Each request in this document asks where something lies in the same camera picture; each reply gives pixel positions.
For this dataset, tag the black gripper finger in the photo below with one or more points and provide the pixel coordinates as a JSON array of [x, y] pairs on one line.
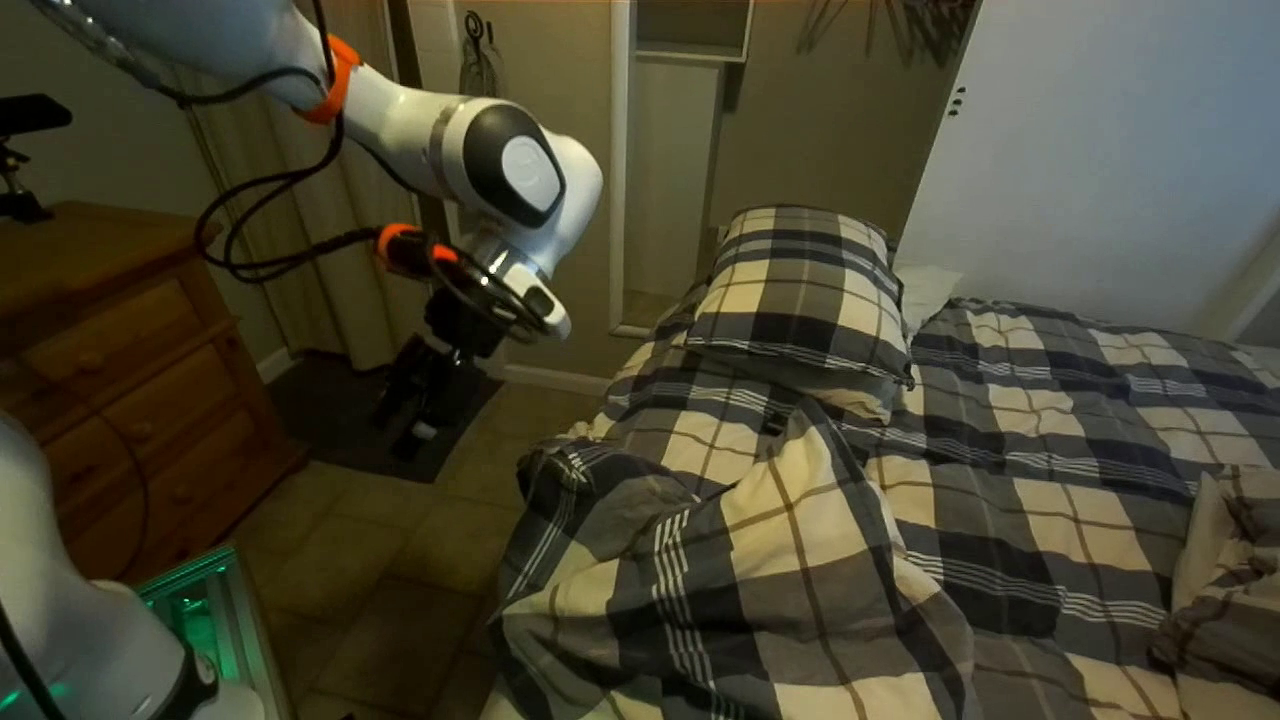
[[437, 401], [407, 386]]

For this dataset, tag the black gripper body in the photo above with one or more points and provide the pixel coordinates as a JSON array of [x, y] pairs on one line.
[[465, 325]]

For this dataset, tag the plaid blanket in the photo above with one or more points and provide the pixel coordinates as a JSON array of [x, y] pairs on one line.
[[745, 560]]

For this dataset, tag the green lit robot base platform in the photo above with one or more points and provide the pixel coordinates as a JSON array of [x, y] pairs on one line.
[[200, 612]]

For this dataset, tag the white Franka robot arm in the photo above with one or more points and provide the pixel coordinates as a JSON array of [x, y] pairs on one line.
[[424, 134]]

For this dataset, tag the dark floor rug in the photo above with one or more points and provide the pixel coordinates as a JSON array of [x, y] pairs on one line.
[[333, 412]]

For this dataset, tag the beige curtain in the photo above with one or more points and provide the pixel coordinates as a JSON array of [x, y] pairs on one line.
[[306, 312]]

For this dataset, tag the grey cloth on hook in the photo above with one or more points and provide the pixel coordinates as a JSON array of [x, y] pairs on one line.
[[479, 55]]

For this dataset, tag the wooden dresser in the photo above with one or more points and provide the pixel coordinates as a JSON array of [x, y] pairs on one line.
[[121, 375]]

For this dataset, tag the plaid pillow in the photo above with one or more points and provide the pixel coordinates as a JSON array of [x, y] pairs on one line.
[[801, 292]]

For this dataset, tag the white closet shelf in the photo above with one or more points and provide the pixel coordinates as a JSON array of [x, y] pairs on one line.
[[695, 27]]

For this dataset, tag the white pillow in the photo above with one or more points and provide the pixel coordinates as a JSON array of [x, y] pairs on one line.
[[925, 285]]

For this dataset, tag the white closet door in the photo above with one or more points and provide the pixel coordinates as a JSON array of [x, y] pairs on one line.
[[1094, 144]]

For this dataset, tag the black camera tripod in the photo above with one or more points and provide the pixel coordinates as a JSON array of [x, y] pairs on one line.
[[27, 115]]

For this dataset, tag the dried branches wall decoration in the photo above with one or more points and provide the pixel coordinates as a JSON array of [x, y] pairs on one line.
[[905, 27]]

